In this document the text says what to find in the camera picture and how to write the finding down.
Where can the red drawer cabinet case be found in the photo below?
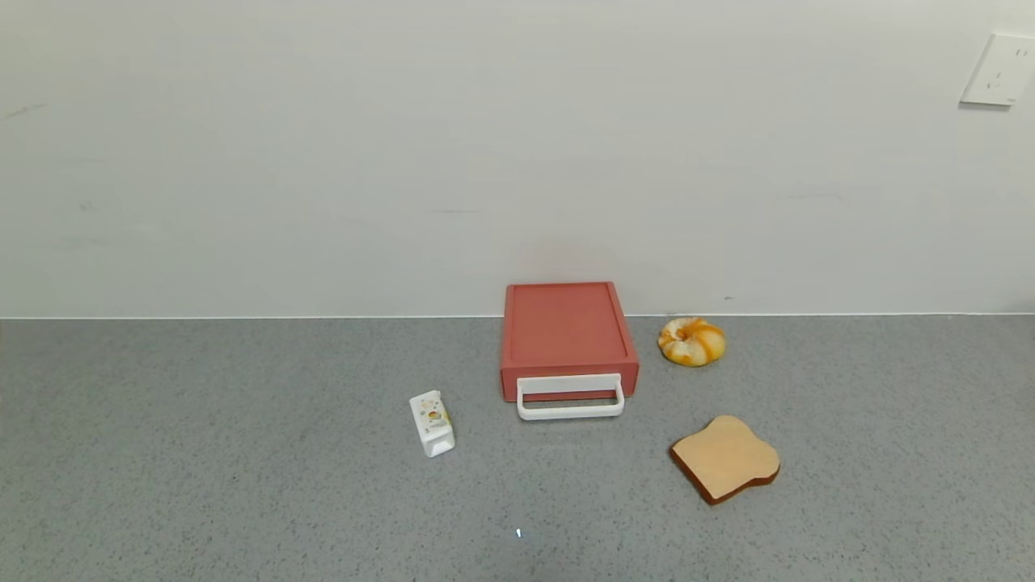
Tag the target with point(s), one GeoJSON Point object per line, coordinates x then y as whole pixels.
{"type": "Point", "coordinates": [566, 323]}

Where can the small white milk carton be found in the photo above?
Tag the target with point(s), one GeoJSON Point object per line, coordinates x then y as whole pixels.
{"type": "Point", "coordinates": [433, 424]}

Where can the orange glazed donut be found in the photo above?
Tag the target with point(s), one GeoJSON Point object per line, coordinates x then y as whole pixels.
{"type": "Point", "coordinates": [691, 343]}

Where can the toast bread slice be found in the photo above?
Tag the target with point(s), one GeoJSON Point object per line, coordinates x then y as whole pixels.
{"type": "Point", "coordinates": [724, 457]}

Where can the white wall socket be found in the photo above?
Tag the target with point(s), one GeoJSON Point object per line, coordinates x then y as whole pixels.
{"type": "Point", "coordinates": [999, 69]}

